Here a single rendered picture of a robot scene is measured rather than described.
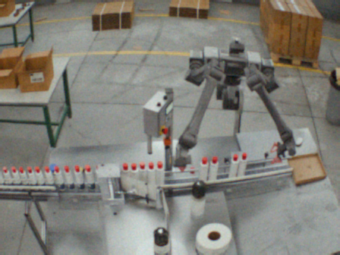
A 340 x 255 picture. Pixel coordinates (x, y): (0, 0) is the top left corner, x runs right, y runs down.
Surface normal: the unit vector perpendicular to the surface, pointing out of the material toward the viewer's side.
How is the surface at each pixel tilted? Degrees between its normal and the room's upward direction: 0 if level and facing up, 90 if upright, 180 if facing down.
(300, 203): 0
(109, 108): 0
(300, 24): 91
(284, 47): 90
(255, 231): 0
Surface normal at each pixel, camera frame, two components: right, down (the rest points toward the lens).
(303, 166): 0.00, -0.76
